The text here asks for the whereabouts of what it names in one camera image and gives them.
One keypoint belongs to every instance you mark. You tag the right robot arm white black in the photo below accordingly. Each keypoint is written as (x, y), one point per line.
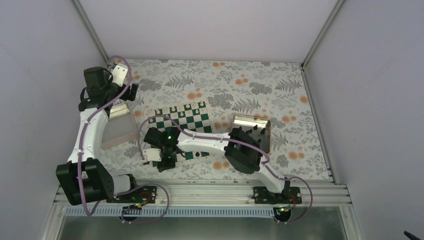
(241, 150)

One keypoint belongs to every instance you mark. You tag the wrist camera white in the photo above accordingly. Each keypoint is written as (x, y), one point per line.
(151, 155)
(119, 74)

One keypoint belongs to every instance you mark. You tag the aluminium rail frame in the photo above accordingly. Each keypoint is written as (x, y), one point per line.
(212, 210)

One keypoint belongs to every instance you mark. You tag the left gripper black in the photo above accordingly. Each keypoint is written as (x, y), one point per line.
(131, 96)

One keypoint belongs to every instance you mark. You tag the aluminium corner post left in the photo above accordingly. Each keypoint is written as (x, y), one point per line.
(90, 29)

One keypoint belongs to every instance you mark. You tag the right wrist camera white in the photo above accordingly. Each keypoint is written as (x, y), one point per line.
(151, 155)

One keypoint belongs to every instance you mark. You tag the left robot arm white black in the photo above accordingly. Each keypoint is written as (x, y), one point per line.
(83, 177)

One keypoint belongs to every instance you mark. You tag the aluminium corner post right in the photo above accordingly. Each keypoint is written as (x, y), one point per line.
(334, 12)

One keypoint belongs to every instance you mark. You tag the green white chess board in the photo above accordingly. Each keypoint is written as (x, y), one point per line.
(187, 120)

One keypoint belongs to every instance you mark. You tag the aluminium corner post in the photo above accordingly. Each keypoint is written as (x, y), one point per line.
(334, 12)
(90, 29)

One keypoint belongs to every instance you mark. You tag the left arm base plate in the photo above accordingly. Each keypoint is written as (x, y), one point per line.
(141, 196)

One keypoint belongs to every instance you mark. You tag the gold metal tray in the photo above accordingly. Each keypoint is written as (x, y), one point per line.
(246, 123)

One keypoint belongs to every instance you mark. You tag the floral patterned table mat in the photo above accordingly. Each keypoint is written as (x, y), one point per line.
(271, 90)

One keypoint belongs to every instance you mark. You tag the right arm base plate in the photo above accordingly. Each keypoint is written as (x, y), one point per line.
(262, 196)

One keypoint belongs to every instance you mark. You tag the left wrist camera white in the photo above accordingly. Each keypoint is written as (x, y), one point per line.
(119, 74)

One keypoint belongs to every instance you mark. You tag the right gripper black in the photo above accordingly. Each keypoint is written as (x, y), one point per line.
(162, 166)

